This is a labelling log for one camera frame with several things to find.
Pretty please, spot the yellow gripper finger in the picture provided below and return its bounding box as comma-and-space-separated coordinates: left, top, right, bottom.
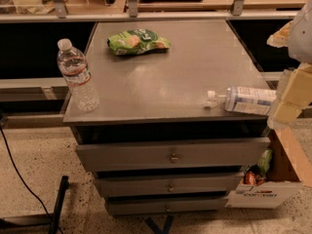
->
267, 62, 312, 130
266, 20, 293, 48

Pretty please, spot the blue label plastic bottle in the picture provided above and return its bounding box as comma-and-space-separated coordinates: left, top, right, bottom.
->
205, 87, 276, 116

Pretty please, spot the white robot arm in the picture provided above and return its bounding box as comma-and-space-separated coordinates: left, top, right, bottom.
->
267, 0, 312, 130

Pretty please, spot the green snack bag in box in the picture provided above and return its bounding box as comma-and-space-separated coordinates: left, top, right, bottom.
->
256, 148, 273, 176

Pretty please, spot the green rice chip bag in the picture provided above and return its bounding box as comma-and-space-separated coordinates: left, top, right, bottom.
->
107, 28, 171, 56

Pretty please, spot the clear water bottle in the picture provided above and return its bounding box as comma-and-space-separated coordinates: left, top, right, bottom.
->
57, 38, 99, 112

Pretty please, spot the cardboard box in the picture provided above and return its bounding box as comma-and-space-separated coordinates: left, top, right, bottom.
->
226, 128, 312, 209

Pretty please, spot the top grey drawer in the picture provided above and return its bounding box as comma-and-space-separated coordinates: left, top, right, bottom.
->
76, 137, 270, 172

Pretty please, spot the grey drawer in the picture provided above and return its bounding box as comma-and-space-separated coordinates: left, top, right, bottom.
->
105, 196, 227, 215
76, 137, 270, 172
95, 173, 243, 198

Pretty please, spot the red snack packet in box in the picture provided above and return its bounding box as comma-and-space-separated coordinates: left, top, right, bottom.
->
245, 172, 256, 185

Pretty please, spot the middle grey drawer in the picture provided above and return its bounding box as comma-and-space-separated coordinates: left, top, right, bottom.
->
95, 173, 243, 198

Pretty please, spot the grey drawer cabinet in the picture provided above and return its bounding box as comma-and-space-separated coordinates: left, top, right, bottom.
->
64, 19, 267, 203

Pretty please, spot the bottom grey drawer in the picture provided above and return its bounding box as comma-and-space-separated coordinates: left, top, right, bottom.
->
105, 196, 227, 215

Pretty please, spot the black metal stand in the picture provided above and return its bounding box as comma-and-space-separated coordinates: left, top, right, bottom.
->
0, 175, 70, 234

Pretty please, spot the black cable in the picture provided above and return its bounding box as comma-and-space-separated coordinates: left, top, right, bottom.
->
0, 126, 65, 234

